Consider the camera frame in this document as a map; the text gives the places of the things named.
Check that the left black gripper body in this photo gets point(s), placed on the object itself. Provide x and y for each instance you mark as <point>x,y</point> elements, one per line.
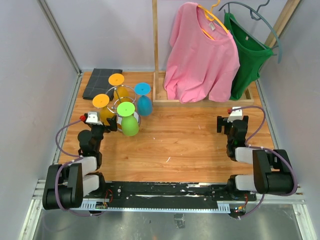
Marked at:
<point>98,131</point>

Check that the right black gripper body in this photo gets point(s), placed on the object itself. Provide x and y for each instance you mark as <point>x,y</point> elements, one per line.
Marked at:
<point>229,137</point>

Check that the orange wine glass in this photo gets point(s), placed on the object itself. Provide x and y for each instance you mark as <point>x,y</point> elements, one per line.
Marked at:
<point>101,102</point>
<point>120,92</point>

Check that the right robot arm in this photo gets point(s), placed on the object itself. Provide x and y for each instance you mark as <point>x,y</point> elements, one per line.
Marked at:
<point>272,170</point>

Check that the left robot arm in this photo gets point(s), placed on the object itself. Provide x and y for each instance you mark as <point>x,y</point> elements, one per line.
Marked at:
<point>67,184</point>

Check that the green wine glass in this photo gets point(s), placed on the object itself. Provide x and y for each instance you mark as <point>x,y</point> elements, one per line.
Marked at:
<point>129,123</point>

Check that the chrome wine glass rack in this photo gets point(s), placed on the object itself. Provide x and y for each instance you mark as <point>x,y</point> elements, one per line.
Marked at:
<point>114,103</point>

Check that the blue wine glass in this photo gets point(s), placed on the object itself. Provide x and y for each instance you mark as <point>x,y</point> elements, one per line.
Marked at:
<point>144,103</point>

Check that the wooden clothes rack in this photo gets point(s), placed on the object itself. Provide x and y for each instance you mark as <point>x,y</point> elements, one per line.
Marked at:
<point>159,96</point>

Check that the dark grey folded cloth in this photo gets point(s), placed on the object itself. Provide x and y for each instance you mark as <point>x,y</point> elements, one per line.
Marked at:
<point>98,82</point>

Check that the pink t-shirt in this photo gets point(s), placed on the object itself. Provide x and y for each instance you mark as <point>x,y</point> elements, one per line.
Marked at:
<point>204,59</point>

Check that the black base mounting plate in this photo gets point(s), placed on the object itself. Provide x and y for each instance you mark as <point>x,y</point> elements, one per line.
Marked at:
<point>165,196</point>

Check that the green t-shirt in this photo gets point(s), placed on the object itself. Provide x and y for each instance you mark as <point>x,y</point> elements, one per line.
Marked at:
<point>252,55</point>

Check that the orange clothes hanger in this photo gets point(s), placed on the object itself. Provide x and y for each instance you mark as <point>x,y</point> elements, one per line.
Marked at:
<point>212,17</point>

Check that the grey-blue clothes hanger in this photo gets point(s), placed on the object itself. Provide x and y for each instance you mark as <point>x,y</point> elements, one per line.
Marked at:
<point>255,15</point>

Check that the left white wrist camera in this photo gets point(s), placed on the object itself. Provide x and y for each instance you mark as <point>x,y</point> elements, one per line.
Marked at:
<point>93,118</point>

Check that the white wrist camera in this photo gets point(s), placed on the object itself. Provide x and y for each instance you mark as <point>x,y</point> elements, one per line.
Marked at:
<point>93,118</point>
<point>235,113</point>

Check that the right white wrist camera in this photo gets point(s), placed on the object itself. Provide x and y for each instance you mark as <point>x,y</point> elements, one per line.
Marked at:
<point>235,113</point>

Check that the aluminium frame post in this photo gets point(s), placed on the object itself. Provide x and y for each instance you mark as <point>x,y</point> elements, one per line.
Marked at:
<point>59,35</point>

